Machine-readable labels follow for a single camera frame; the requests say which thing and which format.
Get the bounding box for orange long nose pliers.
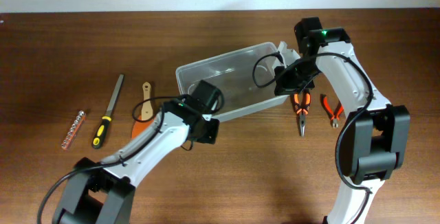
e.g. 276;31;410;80
294;89;311;137

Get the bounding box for clear plastic container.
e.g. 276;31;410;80
175;42;287;122

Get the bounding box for orange cutting pliers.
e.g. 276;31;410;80
320;94;344;128

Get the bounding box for red scraper wooden handle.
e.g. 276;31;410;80
131;82;155;139

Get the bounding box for metal file yellow black handle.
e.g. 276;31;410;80
91;74;124;149

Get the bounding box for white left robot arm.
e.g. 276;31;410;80
52;80;224;223

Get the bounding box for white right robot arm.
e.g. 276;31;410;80
274;17;410;223

